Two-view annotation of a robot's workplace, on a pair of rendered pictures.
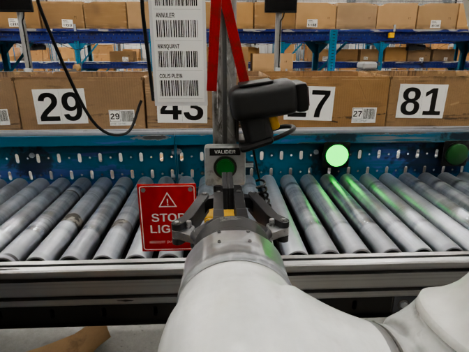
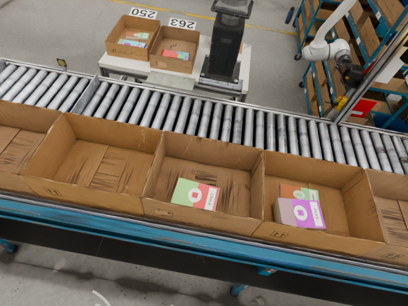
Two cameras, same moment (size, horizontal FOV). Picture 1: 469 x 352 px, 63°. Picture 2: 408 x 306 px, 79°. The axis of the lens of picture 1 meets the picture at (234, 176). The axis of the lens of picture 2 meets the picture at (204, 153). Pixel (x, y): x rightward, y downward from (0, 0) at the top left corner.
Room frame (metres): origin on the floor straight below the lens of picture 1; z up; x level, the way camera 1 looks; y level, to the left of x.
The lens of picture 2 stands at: (1.88, -0.69, 1.78)
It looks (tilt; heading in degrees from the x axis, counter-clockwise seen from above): 53 degrees down; 183
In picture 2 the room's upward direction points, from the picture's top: 10 degrees clockwise
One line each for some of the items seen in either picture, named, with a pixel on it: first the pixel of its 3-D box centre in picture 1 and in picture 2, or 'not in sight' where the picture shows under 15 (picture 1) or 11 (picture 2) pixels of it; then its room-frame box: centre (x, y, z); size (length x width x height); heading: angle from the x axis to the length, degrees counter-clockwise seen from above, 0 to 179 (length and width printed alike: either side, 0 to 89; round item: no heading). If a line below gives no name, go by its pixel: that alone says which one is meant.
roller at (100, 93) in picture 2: not in sight; (89, 111); (0.98, -1.42, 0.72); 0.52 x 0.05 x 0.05; 3
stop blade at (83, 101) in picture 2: not in sight; (81, 105); (0.98, -1.45, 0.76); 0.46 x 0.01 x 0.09; 3
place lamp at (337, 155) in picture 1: (337, 156); not in sight; (1.17, -0.33, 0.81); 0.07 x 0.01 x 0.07; 93
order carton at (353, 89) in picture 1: (317, 98); (308, 202); (1.39, -0.30, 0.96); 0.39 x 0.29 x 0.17; 93
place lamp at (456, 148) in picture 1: (457, 154); not in sight; (1.19, -0.72, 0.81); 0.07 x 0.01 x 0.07; 93
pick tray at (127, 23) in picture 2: not in sight; (135, 37); (0.29, -1.40, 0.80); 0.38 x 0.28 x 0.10; 4
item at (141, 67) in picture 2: not in sight; (181, 54); (0.27, -1.06, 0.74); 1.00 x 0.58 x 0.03; 92
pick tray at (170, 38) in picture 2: not in sight; (176, 48); (0.32, -1.09, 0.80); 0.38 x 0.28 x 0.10; 4
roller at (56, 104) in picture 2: not in sight; (55, 104); (0.99, -1.61, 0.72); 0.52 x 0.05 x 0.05; 3
